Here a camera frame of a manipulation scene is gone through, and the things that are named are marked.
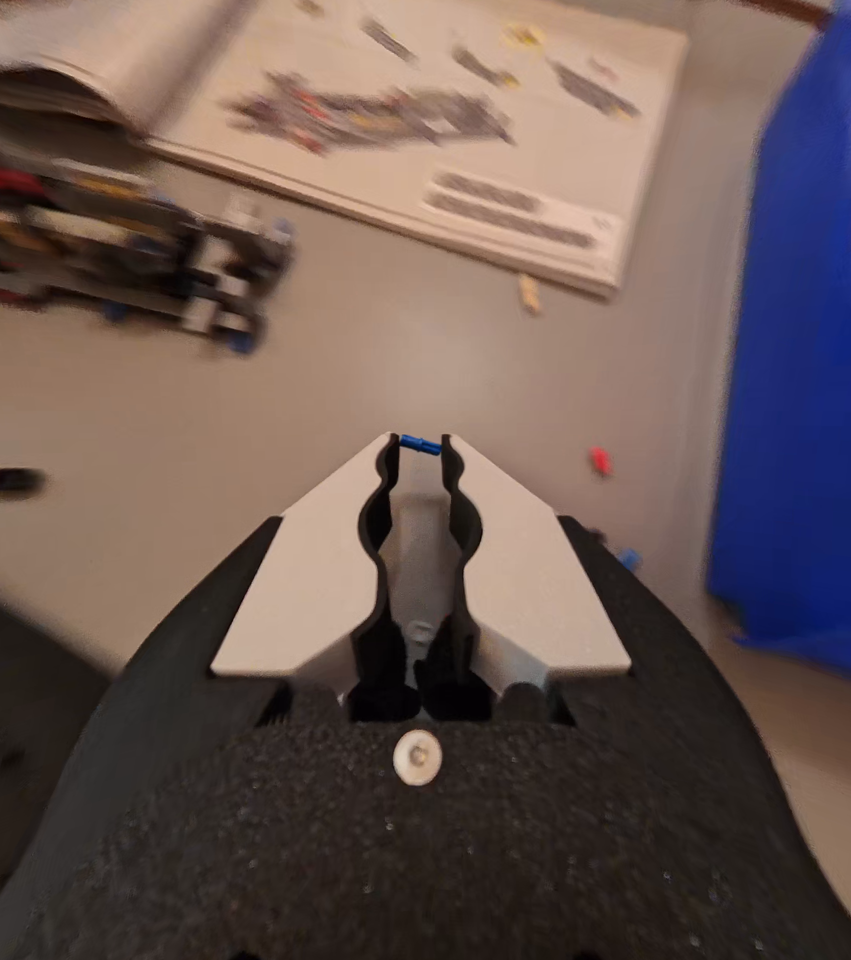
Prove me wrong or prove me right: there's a blue storage bin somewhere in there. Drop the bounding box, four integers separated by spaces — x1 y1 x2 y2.
705 0 851 693

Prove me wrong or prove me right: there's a lego instruction booklet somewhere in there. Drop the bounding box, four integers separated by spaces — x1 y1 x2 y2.
0 0 691 301

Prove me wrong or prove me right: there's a lego chassis assembly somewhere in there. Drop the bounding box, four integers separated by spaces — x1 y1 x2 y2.
0 97 299 354

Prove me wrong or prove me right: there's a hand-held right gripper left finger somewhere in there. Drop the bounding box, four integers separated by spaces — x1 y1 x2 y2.
211 432 404 702

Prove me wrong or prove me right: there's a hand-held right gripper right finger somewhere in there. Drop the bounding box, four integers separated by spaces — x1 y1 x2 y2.
440 432 634 695

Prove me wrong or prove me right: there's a black perforated panel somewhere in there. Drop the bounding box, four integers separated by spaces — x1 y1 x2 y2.
0 566 115 946

